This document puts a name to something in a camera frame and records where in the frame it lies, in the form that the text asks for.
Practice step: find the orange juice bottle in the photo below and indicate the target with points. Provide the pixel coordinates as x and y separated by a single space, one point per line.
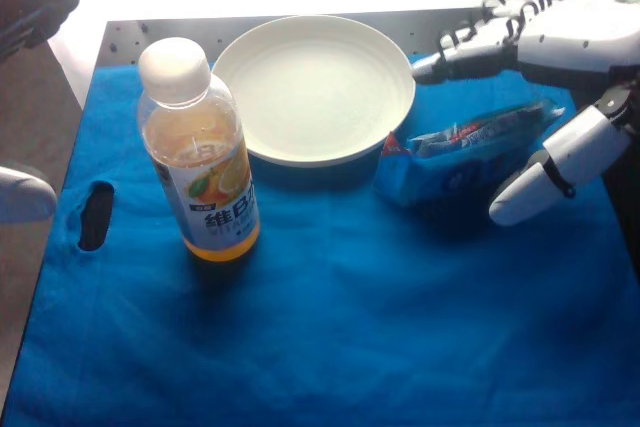
205 182

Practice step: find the blue snack packet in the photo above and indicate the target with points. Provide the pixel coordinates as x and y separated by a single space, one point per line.
440 172

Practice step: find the white round plate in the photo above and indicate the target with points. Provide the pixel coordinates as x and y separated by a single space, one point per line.
315 92

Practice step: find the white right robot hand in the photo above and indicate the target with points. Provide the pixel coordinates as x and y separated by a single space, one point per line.
575 37

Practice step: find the blue cloth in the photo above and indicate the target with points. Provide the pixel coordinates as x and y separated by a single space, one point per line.
350 322

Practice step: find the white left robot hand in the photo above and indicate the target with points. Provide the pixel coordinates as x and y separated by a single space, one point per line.
35 7

